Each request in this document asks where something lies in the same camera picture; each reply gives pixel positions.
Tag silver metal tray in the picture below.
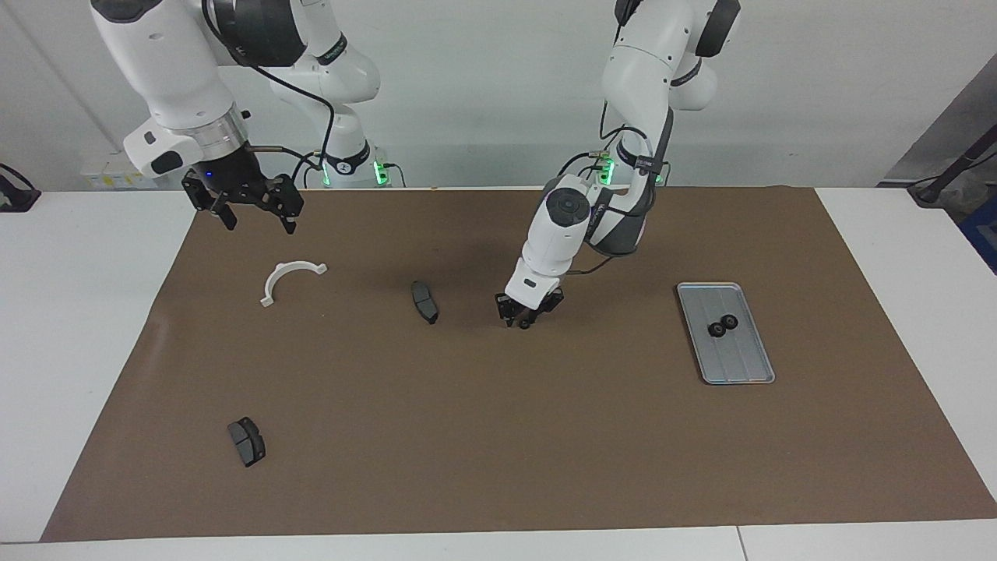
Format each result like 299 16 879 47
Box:
675 282 777 386

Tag long grey brake pad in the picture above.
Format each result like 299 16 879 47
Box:
410 280 439 326

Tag brown table mat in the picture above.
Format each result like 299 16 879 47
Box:
41 185 997 543

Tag black clamp stand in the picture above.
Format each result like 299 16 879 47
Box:
0 162 41 213

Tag short grey brake pad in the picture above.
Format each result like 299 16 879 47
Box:
227 417 267 468

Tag black pole stand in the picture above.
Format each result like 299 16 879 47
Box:
907 144 997 208

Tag blue crate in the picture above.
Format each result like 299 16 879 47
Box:
960 195 997 275

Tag white curved plastic bracket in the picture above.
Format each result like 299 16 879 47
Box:
260 262 329 308

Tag black base power cable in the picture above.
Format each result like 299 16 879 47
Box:
555 150 616 188
289 150 406 190

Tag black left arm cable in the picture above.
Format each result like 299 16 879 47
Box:
569 97 675 277

